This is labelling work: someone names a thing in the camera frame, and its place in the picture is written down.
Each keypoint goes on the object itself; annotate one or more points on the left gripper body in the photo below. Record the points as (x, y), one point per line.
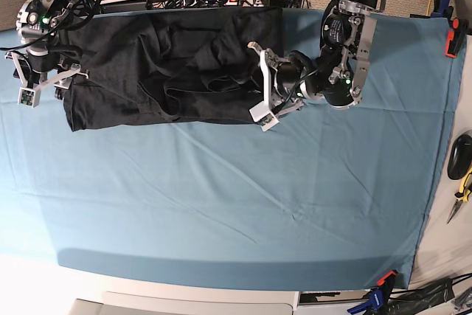
(279, 77)

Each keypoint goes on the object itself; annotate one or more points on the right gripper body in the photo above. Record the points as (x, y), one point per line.
(38, 67)

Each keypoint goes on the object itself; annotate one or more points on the black T-shirt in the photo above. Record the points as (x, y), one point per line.
(169, 67)

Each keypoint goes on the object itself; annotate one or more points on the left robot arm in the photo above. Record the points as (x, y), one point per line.
(337, 75)

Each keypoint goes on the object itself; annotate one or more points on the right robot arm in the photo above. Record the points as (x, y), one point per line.
(39, 23)

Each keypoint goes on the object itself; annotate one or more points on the blue table cloth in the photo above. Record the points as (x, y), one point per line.
(325, 200)

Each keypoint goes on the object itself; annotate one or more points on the orange black clamp upper right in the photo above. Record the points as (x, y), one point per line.
(457, 32)

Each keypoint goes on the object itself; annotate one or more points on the black computer mouse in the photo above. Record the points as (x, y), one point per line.
(460, 157)

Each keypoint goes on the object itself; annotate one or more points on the blue orange clamp bottom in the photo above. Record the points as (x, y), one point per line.
(378, 297)

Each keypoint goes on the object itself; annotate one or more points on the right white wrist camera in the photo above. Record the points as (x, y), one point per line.
(29, 97)

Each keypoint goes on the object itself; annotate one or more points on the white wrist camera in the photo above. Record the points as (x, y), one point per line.
(29, 97)
(263, 116)

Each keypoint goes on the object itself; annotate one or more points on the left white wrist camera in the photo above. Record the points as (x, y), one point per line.
(263, 116)

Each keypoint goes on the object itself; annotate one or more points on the yellow handled pliers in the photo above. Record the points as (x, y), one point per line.
(462, 195)

